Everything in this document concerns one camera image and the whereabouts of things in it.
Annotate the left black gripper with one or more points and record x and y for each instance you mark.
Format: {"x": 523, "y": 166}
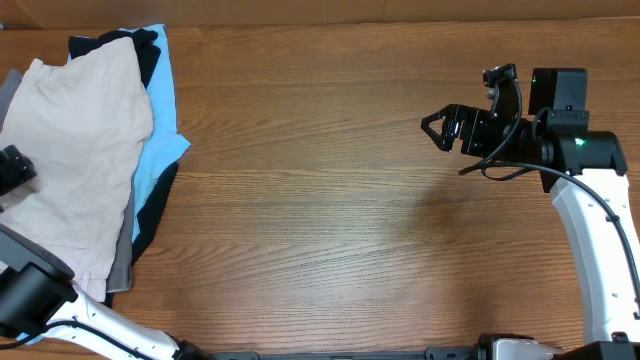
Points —
{"x": 15, "y": 170}

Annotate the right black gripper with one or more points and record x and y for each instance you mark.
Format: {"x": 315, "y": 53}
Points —
{"x": 474, "y": 122}

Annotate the beige shorts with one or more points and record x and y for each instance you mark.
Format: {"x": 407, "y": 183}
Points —
{"x": 83, "y": 125}

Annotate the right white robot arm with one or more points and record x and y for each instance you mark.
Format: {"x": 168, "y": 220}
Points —
{"x": 585, "y": 173}

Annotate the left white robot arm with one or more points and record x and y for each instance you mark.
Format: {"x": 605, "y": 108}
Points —
{"x": 39, "y": 298}

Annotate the light blue garment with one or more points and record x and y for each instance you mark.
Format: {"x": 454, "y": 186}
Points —
{"x": 160, "y": 145}

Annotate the grey shorts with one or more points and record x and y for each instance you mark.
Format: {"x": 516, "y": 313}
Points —
{"x": 120, "y": 276}

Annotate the black garment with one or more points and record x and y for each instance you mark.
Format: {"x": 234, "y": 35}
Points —
{"x": 145, "y": 50}

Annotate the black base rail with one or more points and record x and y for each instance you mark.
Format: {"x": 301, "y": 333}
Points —
{"x": 380, "y": 354}

